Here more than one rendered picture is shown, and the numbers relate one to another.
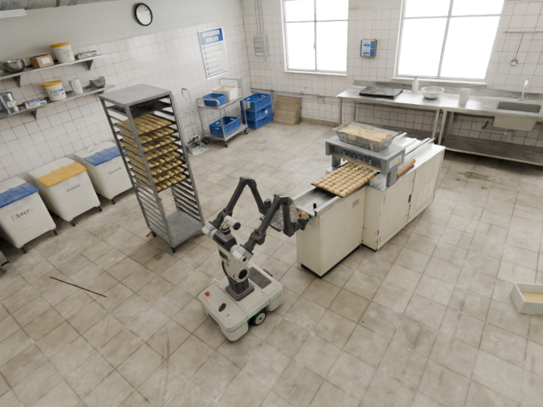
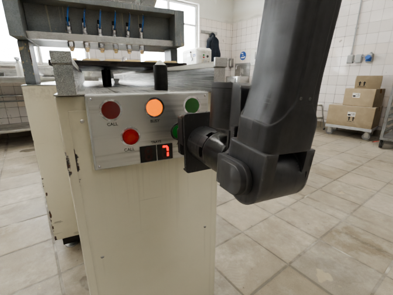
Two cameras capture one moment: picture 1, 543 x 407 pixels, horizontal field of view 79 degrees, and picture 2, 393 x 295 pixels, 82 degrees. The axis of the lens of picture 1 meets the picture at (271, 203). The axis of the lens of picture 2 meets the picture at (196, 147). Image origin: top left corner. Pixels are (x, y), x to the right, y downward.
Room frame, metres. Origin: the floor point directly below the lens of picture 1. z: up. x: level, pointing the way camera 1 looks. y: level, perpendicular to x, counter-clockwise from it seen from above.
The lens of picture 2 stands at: (2.29, 0.13, 0.87)
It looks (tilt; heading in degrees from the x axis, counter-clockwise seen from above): 17 degrees down; 283
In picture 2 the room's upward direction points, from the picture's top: straight up
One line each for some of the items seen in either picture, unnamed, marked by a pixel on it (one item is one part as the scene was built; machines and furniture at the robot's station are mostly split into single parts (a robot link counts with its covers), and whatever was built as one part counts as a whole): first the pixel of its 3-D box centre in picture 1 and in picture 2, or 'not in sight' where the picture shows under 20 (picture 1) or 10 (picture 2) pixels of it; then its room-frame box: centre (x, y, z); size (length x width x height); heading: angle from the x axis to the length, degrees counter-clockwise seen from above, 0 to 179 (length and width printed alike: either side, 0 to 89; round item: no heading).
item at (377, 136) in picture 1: (364, 135); not in sight; (3.02, -0.98, 1.28); 0.54 x 0.27 x 0.06; 38
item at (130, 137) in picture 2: not in sight; (130, 136); (2.51, -0.25, 0.76); 0.03 x 0.02 x 0.03; 38
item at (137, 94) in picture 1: (158, 171); not in sight; (3.42, 1.24, 0.93); 0.64 x 0.51 x 1.78; 41
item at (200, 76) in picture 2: (380, 171); (134, 76); (2.98, -1.16, 0.87); 2.01 x 0.03 x 0.07; 128
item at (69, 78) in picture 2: (356, 163); (79, 76); (3.20, -0.98, 0.87); 2.01 x 0.03 x 0.07; 128
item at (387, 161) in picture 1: (363, 159); (106, 48); (3.02, -0.98, 1.01); 0.72 x 0.33 x 0.34; 38
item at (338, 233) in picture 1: (330, 225); (134, 191); (2.71, -0.58, 0.45); 0.70 x 0.34 x 0.90; 128
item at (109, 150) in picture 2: (305, 216); (153, 127); (2.48, -0.30, 0.77); 0.24 x 0.04 x 0.14; 38
